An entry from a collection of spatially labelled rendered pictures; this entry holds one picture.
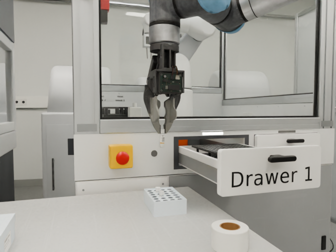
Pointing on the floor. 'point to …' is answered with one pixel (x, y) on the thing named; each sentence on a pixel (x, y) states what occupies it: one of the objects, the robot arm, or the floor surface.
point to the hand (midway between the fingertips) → (161, 128)
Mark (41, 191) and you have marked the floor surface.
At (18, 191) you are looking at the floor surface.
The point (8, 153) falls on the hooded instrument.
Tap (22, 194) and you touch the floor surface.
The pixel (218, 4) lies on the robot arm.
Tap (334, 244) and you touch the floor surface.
